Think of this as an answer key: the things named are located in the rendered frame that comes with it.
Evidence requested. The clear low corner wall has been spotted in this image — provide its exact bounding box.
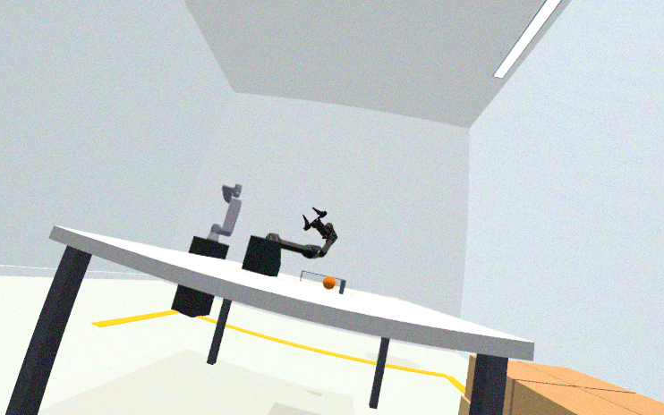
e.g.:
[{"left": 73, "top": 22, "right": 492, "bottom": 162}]
[{"left": 301, "top": 271, "right": 342, "bottom": 290}]

